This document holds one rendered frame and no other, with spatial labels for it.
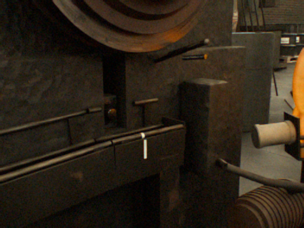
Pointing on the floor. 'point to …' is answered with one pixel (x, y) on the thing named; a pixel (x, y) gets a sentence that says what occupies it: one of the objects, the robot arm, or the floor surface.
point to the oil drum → (256, 76)
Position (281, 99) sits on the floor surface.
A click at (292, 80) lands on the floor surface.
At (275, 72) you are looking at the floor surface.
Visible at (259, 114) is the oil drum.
